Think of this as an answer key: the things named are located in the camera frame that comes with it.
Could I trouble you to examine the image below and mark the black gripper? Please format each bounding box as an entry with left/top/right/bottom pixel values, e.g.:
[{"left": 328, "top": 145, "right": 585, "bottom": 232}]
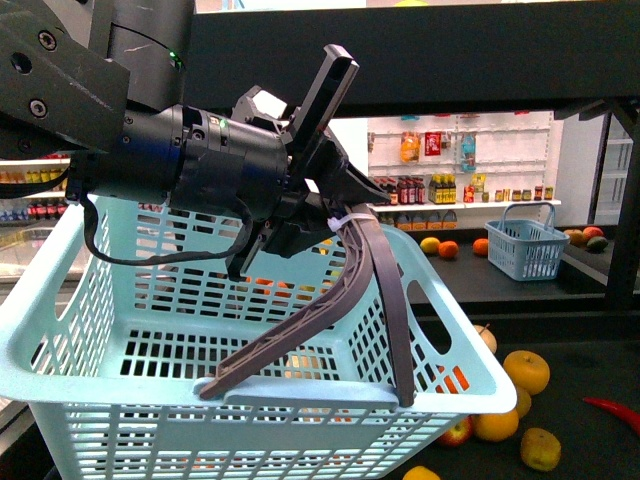
[{"left": 227, "top": 44, "right": 389, "bottom": 279}]

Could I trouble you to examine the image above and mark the grey-brown basket handle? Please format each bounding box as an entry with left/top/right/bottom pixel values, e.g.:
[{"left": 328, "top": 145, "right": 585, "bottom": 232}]
[{"left": 198, "top": 204, "right": 414, "bottom": 407}]

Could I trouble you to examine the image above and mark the light teal shopping basket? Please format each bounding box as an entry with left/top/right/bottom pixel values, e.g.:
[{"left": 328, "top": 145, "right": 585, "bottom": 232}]
[{"left": 1, "top": 198, "right": 516, "bottom": 479}]

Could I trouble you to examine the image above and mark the white zip tie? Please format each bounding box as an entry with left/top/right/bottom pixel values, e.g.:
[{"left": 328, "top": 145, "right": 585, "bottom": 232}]
[{"left": 327, "top": 213, "right": 377, "bottom": 233}]

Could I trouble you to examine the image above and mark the small blue basket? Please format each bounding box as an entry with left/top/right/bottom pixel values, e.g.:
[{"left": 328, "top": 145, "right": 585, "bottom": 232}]
[{"left": 485, "top": 201, "right": 570, "bottom": 282}]

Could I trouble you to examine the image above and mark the white pear far right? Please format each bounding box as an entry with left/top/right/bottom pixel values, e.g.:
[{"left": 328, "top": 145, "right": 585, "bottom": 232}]
[{"left": 474, "top": 324, "right": 498, "bottom": 354}]

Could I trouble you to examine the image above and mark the yellow-orange apple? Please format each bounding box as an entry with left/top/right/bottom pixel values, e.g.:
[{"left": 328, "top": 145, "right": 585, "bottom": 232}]
[{"left": 503, "top": 350, "right": 551, "bottom": 396}]

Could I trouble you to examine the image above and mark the red apple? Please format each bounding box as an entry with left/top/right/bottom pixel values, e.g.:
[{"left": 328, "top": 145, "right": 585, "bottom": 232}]
[{"left": 435, "top": 416, "right": 473, "bottom": 448}]

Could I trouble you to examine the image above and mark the large orange centre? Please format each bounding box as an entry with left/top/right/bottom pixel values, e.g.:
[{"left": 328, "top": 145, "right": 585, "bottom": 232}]
[{"left": 471, "top": 409, "right": 520, "bottom": 442}]

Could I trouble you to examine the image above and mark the rough yellow citrus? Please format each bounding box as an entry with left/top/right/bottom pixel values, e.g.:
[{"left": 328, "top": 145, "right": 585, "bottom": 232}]
[{"left": 520, "top": 427, "right": 561, "bottom": 472}]

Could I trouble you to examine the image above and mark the red chili pepper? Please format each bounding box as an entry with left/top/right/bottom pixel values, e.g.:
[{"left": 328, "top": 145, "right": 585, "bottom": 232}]
[{"left": 583, "top": 397, "right": 640, "bottom": 435}]

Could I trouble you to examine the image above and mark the black cable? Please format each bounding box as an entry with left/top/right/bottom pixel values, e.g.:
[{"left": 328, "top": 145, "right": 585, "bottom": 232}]
[{"left": 79, "top": 192, "right": 257, "bottom": 267}]

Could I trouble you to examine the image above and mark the black shelf upright post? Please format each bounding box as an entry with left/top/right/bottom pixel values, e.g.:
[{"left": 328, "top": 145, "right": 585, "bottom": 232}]
[{"left": 605, "top": 98, "right": 639, "bottom": 311}]

